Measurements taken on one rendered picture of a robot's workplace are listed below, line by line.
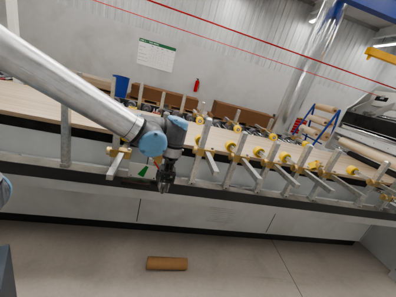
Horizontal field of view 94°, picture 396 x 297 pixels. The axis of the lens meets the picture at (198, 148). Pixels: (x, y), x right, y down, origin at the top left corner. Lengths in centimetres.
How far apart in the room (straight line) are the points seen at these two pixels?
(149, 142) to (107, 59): 817
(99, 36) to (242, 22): 540
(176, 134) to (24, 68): 46
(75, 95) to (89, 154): 96
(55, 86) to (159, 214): 136
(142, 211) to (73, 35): 811
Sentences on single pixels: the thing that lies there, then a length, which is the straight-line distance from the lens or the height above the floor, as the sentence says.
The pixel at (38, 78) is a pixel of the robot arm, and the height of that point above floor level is 128.
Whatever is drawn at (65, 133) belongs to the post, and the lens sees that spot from 123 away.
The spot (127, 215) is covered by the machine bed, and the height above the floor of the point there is 17.
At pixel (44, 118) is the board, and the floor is 89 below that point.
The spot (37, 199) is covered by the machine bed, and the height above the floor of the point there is 25.
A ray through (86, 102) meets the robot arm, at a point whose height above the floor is 124.
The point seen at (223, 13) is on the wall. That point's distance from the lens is 863.
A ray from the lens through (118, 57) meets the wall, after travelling 857.
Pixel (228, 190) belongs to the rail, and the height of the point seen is 70.
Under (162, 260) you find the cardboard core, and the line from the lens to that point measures 162.
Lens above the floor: 137
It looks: 21 degrees down
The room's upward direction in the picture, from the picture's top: 16 degrees clockwise
